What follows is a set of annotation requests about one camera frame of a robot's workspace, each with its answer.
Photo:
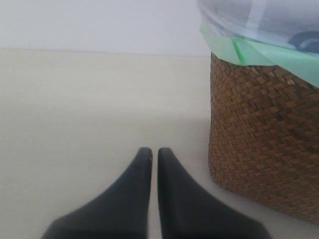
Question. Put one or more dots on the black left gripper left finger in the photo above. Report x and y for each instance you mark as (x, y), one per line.
(120, 212)

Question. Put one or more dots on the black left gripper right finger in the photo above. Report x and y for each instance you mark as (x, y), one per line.
(188, 211)

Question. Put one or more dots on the brown woven wicker basket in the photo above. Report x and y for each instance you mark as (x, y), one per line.
(264, 137)

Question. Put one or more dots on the white plastic bin liner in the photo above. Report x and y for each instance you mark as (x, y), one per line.
(264, 33)

